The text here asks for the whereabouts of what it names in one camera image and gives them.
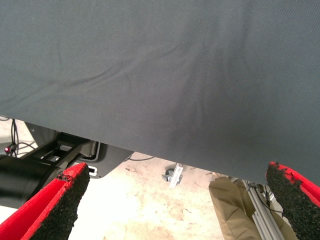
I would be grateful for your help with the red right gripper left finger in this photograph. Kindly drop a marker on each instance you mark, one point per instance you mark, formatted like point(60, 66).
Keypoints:
point(37, 212)

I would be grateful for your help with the dark grey table cloth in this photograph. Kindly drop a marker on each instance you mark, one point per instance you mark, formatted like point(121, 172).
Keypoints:
point(150, 75)

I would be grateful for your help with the small red indicator light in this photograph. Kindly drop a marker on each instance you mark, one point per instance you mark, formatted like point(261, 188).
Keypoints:
point(7, 150)

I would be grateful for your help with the grey caster wheel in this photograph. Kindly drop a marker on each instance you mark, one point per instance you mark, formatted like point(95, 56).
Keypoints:
point(167, 176)

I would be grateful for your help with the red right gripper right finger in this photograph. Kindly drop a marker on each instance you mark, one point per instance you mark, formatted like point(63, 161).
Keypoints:
point(295, 200)

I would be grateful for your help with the brown paper wrapped leg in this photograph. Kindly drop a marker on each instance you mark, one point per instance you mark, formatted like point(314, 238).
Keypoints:
point(225, 212)

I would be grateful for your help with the aluminium profile bar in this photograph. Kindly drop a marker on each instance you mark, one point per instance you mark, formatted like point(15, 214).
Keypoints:
point(262, 217)

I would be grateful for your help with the black round column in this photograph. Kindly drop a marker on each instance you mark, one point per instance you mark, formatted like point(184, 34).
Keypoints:
point(20, 180)

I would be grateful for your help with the black frame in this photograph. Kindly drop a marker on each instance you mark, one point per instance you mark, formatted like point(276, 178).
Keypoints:
point(112, 160)

